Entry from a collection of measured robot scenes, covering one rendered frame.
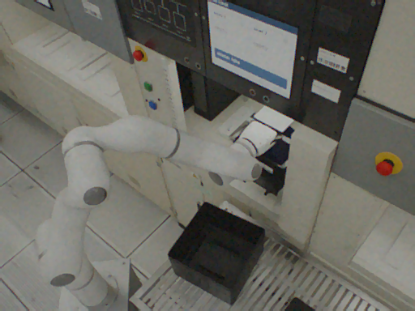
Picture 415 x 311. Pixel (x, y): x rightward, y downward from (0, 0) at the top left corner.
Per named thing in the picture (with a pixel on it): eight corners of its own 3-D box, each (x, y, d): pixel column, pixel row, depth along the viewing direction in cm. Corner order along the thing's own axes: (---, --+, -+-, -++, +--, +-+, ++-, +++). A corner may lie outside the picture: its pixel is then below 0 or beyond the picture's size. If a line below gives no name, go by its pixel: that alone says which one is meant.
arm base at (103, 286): (67, 318, 147) (47, 302, 131) (74, 273, 157) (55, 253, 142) (116, 313, 146) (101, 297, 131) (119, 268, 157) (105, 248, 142)
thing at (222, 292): (207, 222, 167) (204, 200, 153) (264, 249, 158) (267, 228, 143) (173, 273, 154) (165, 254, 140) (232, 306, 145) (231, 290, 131)
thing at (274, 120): (230, 174, 157) (228, 117, 131) (260, 145, 165) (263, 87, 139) (279, 205, 147) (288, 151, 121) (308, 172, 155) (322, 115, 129)
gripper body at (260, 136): (233, 149, 130) (253, 130, 135) (257, 164, 126) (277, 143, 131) (233, 134, 124) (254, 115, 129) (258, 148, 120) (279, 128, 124)
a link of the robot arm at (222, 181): (249, 145, 118) (228, 141, 125) (221, 171, 113) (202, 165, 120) (256, 165, 123) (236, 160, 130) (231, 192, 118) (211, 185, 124)
